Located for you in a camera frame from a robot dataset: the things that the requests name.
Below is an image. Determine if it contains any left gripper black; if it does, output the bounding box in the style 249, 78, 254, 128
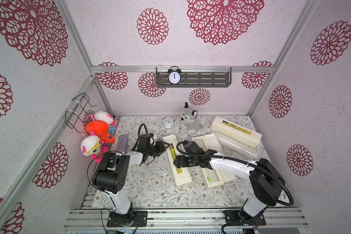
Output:
147, 141, 171, 159

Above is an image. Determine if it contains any cream wrap dispenser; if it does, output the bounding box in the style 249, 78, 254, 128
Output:
162, 135, 192, 187
192, 134, 237, 189

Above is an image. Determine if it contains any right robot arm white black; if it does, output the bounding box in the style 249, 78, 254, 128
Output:
174, 140, 294, 217

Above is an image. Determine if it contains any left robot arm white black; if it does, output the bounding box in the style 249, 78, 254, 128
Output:
91, 123, 171, 219

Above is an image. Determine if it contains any floral table mat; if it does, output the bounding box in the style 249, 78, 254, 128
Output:
92, 115, 292, 208

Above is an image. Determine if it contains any small white round clock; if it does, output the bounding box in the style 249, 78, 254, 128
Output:
163, 117, 174, 129

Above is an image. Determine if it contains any grey husky plush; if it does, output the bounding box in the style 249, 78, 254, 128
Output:
179, 102, 202, 136

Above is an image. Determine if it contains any grey cloth roll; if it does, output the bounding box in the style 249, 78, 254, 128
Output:
117, 134, 128, 154

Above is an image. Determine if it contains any red plush toy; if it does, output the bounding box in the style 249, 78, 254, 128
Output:
86, 121, 115, 144

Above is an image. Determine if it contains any white pink plush upper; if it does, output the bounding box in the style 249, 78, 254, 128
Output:
91, 111, 116, 126

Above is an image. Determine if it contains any white plush with glasses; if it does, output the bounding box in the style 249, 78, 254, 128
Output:
81, 135, 108, 163

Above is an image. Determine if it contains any black alarm clock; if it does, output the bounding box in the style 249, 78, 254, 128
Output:
168, 66, 182, 85

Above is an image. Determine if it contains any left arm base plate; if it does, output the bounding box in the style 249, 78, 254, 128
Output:
106, 209, 148, 228

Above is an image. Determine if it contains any grey wall shelf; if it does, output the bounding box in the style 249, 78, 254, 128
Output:
155, 66, 232, 88

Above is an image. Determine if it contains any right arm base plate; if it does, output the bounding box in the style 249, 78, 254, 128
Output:
223, 209, 266, 227

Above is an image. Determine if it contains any black wire basket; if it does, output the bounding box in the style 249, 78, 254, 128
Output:
64, 92, 96, 134

